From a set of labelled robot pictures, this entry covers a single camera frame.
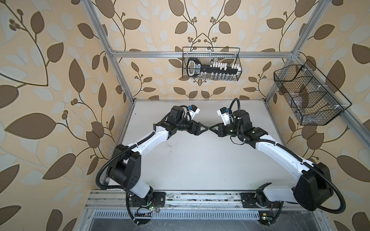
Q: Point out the aluminium frame post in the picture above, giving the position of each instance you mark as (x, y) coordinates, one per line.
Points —
(315, 9)
(88, 7)

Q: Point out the aluminium frame post left rear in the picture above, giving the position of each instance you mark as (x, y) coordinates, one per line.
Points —
(88, 7)

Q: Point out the side wire basket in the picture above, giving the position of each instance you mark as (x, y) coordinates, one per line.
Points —
(312, 96)

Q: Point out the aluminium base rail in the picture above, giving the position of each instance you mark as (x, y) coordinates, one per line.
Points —
(175, 199)

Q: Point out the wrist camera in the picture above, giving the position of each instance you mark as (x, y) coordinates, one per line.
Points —
(224, 114)
(192, 111)

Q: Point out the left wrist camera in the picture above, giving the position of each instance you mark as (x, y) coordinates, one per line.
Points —
(192, 111)

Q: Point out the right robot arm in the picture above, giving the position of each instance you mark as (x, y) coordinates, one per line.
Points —
(312, 181)

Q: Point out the black tool in basket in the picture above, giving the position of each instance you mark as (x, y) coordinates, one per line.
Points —
(195, 67)

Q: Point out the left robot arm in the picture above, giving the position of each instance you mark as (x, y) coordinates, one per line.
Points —
(125, 168)

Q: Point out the aluminium frame post right rear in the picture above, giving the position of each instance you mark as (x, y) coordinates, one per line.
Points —
(315, 9)

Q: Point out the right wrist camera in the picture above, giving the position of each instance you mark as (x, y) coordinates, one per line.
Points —
(224, 114)

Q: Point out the rear wire basket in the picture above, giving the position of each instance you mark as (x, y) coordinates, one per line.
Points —
(217, 54)

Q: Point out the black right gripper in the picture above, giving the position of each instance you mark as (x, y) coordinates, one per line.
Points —
(220, 131)

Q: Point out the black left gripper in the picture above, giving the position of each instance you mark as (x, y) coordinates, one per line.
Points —
(195, 131)

